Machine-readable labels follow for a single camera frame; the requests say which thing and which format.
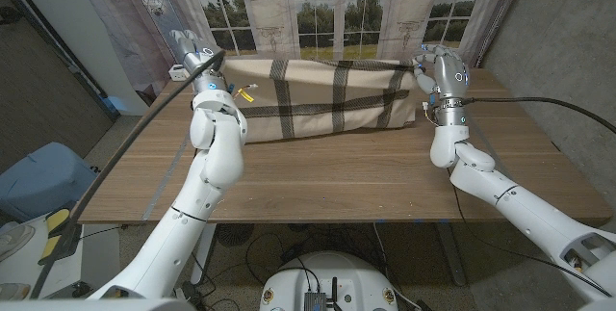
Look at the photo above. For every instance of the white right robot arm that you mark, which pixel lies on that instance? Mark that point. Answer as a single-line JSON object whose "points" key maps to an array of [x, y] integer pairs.
{"points": [[529, 215]]}

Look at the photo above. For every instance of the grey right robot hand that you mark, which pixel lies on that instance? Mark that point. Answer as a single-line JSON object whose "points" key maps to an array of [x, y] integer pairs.
{"points": [[450, 77]]}

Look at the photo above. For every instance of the grey box with antenna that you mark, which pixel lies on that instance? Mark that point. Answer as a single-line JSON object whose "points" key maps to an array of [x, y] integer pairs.
{"points": [[315, 301]]}

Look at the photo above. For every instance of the black pedal with yellow pads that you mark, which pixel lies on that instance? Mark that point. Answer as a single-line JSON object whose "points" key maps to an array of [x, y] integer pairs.
{"points": [[54, 219]]}

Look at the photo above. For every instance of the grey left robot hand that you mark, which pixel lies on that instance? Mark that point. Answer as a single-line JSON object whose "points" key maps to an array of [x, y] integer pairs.
{"points": [[202, 63]]}

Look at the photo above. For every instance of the grey table leg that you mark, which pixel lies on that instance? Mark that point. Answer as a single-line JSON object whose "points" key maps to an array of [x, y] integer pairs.
{"points": [[451, 253]]}

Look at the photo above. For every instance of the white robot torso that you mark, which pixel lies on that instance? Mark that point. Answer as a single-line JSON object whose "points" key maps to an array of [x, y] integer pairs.
{"points": [[332, 272]]}

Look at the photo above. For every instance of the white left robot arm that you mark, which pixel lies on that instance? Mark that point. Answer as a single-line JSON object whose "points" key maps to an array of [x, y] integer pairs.
{"points": [[216, 157]]}

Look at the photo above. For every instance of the white power strip box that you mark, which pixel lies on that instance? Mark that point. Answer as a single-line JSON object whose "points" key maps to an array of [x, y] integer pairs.
{"points": [[177, 74]]}

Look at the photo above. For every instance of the white table leg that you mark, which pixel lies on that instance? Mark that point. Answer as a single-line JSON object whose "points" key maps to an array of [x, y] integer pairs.
{"points": [[204, 253]]}

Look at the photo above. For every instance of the small black floor fan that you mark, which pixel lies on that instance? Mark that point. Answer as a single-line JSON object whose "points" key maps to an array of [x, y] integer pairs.
{"points": [[233, 234]]}

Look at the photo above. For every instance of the cream plaid scarf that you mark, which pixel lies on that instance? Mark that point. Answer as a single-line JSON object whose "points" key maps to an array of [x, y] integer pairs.
{"points": [[313, 89]]}

